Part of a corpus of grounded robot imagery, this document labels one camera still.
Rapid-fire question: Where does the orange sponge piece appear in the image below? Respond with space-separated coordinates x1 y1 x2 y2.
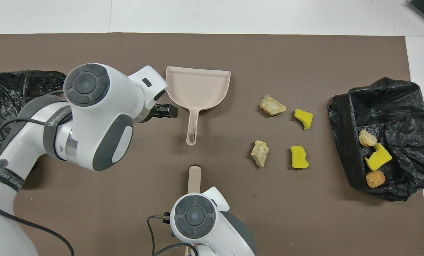
366 170 386 188

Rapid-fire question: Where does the large pale foam chunk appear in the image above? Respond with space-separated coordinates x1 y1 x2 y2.
259 94 287 117

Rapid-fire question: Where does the beige plastic dustpan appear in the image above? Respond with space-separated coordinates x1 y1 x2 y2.
165 66 231 146

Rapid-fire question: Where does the brown table mat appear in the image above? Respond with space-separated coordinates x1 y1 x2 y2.
0 33 424 256

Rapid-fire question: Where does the black bag lined bin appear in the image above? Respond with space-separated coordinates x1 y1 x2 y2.
0 70 67 171
328 76 424 202

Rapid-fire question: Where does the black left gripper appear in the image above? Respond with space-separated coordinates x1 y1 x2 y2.
141 104 179 123

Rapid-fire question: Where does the beige hand brush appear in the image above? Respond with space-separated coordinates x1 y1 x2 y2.
185 166 202 256

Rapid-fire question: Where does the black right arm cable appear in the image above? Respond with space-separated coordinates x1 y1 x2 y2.
147 214 198 256

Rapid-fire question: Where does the notched yellow sponge piece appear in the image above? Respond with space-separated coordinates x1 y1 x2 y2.
294 108 314 130

